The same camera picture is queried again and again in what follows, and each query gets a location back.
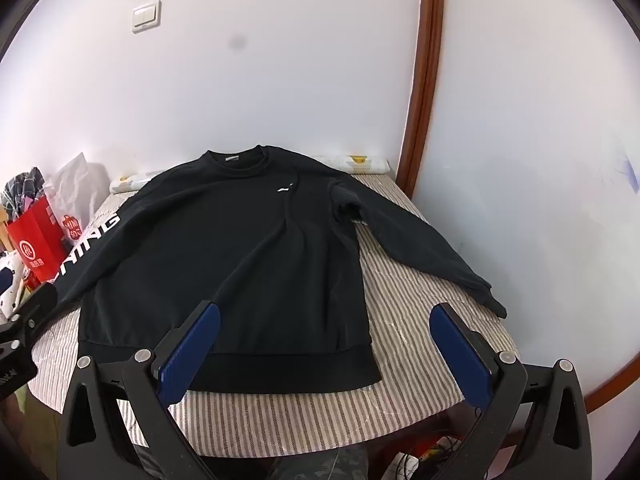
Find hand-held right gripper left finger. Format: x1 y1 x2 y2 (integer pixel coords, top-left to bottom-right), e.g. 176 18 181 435
57 300 223 480

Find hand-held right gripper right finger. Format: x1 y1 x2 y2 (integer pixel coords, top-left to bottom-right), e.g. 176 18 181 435
429 302 601 480

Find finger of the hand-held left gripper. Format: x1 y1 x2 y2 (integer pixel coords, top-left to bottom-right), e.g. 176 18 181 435
0 282 59 347

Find black sweatshirt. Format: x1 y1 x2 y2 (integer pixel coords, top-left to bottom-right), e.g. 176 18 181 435
52 145 508 393

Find white spotted cloth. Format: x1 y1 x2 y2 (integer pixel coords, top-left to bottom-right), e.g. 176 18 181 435
0 252 28 318

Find striped quilted mattress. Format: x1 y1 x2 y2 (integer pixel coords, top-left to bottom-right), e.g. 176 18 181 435
27 170 518 458

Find red paper bag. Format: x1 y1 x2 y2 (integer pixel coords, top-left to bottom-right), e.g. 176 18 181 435
6 195 68 286

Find plaid cloth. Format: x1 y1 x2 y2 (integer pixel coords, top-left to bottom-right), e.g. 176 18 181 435
1 166 47 221

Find white plastic bag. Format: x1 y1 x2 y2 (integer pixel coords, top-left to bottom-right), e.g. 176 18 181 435
47 152 113 241

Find wooden baseboard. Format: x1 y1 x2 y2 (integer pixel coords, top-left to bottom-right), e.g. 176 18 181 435
582 355 633 413

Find person's camouflage trouser leg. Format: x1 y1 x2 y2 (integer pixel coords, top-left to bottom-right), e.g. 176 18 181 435
265 445 371 480

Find white printed rolled bedding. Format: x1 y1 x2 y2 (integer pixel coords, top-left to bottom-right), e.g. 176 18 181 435
109 152 391 196

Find wooden door frame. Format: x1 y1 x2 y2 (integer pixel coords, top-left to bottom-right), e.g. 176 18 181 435
395 0 446 198

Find white light switch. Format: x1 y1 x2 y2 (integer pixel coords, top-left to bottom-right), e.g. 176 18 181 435
131 1 162 35

